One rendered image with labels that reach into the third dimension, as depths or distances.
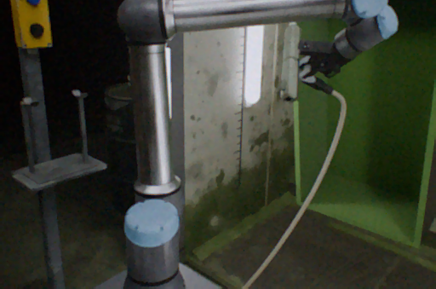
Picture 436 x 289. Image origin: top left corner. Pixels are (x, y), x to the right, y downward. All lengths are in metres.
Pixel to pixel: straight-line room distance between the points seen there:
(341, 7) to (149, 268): 0.84
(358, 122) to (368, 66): 0.31
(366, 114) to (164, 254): 1.37
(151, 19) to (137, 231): 0.55
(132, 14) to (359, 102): 1.43
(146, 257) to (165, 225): 0.10
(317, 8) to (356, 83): 1.14
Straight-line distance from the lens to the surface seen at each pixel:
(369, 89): 2.13
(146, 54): 1.15
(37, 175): 1.79
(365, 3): 1.06
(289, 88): 1.34
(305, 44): 1.31
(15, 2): 1.74
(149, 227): 1.12
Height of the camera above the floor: 1.48
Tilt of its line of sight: 17 degrees down
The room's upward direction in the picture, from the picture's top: 1 degrees clockwise
